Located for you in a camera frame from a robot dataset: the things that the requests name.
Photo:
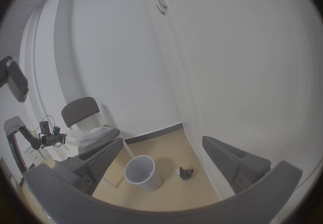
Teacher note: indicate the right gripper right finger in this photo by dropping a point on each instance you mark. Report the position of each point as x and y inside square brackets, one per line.
[227, 162]

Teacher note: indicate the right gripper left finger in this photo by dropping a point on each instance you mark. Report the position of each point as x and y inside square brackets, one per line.
[101, 160]

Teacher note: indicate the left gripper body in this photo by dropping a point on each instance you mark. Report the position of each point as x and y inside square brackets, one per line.
[54, 140]

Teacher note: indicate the clear plastic bag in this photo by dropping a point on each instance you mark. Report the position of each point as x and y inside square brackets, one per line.
[88, 135]

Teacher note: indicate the black plastic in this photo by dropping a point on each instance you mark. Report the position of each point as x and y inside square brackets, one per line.
[186, 173]

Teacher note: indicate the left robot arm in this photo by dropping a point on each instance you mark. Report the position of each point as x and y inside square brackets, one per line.
[27, 137]

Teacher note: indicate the white trash bin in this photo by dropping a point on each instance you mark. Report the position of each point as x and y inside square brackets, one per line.
[151, 180]

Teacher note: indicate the white chest of drawers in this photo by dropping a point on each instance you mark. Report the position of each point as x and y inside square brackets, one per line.
[34, 154]

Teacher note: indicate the grey and white chair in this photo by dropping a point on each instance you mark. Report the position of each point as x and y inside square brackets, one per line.
[80, 110]

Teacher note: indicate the white wardrobe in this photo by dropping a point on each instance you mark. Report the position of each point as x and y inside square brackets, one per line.
[239, 66]

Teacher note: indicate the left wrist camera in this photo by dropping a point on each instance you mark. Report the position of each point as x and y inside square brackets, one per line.
[56, 130]

